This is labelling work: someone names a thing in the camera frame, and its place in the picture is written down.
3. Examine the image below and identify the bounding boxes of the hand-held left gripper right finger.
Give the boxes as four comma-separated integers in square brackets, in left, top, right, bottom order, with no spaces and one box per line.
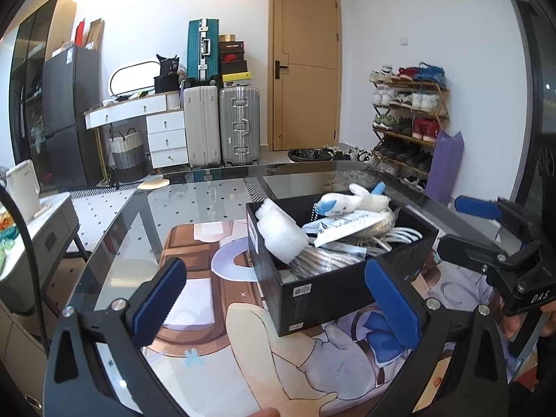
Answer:
[364,258,509,417]

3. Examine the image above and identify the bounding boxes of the purple bag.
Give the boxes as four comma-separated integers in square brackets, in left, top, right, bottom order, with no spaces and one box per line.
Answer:
[424,130,465,203]

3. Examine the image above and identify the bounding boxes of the oval mirror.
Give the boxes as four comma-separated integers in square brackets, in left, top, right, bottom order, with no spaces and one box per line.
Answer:
[109,61,162,97]

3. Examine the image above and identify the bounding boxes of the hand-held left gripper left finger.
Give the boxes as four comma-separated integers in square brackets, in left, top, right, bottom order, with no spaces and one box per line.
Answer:
[43,257,188,417]

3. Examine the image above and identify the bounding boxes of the dark glass cabinet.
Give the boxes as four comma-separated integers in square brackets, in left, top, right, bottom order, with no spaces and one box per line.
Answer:
[9,0,77,166]

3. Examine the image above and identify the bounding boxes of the shoe rack with shoes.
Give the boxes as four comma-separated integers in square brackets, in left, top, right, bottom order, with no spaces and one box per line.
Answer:
[370,65,447,183]

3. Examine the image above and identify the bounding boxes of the bagged white face masks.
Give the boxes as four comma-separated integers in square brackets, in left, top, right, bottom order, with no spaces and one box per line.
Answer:
[302,213,396,248]

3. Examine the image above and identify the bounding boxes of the black bag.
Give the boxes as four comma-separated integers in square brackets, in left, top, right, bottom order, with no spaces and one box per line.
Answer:
[154,54,181,95]

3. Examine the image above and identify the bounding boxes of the white blue plush keychain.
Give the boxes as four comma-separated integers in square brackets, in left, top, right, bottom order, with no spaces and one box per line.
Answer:
[315,183,391,218]

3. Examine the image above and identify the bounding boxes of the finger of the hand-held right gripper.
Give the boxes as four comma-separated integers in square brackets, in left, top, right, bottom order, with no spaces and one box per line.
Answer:
[454,195,538,244]
[436,235,533,287]

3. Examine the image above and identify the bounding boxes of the wooden shoe rack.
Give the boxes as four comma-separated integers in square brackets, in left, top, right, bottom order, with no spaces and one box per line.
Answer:
[370,65,451,188]

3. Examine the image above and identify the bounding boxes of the scattered sneakers group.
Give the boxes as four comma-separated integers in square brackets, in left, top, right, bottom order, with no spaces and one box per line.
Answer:
[321,145,375,162]

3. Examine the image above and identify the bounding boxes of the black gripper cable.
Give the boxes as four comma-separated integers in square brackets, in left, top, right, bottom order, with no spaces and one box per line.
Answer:
[0,187,57,358]

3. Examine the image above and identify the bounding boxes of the white electric kettle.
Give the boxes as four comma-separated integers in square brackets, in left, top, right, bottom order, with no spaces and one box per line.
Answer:
[5,160,42,222]

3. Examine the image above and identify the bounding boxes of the patterned rug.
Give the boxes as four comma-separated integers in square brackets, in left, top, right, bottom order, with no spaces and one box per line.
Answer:
[69,177,267,253]

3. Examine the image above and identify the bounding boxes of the white foam wrap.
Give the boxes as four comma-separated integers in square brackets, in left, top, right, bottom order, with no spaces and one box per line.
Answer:
[255,198,309,266]

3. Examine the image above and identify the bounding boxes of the black refrigerator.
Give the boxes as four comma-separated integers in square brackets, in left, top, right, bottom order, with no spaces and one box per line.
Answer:
[41,46,101,192]

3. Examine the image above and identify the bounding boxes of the wooden door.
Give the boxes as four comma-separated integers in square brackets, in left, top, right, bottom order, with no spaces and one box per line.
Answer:
[268,0,341,152]

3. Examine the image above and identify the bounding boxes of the woven laundry basket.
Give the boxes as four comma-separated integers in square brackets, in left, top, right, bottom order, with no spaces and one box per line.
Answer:
[108,128,147,183]

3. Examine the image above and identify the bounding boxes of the silver suitcase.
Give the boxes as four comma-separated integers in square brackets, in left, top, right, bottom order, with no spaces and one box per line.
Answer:
[218,87,262,167]

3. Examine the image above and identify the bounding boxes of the white suitcase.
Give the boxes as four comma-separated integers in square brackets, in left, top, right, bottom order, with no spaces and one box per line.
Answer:
[183,85,220,168]

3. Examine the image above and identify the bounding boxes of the black cardboard box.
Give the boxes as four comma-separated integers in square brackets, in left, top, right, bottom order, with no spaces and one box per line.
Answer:
[245,191,440,338]

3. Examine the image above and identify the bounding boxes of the flat cardboard box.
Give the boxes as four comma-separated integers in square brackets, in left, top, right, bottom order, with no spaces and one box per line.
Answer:
[84,18,105,51]

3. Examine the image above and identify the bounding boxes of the white charging cable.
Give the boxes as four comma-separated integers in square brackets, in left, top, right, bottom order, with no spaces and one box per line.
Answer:
[360,226,425,253]

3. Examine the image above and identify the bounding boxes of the grey side cabinet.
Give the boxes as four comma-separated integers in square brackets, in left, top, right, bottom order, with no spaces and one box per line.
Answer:
[0,191,81,314]

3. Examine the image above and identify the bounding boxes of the teal suitcase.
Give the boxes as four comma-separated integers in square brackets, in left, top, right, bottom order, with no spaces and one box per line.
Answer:
[187,18,220,86]

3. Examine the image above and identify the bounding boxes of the bagged white cable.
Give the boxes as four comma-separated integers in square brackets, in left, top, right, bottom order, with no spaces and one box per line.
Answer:
[284,243,366,279]

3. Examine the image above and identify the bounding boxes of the person's right hand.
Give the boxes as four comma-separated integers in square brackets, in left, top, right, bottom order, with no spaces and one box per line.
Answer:
[501,312,538,342]

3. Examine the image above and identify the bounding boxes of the printed cartoon table mat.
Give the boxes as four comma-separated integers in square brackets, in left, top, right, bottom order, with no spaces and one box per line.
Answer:
[139,221,501,417]

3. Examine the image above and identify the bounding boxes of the colourful snack bags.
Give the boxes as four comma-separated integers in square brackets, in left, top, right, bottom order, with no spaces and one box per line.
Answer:
[0,208,18,271]

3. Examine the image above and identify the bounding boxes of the white dressing desk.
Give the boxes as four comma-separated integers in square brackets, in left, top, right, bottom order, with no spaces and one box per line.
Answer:
[84,94,190,170]

